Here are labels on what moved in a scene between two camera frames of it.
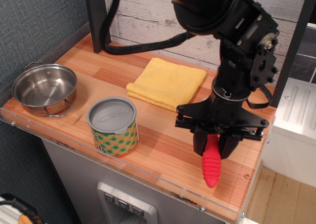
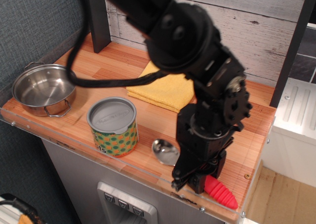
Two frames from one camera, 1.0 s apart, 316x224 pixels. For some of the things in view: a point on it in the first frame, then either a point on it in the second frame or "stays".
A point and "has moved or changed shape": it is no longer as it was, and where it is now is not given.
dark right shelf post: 296,38 stays
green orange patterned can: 114,124 stays
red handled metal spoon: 212,160 has moved or changed shape
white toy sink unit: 291,149 stays
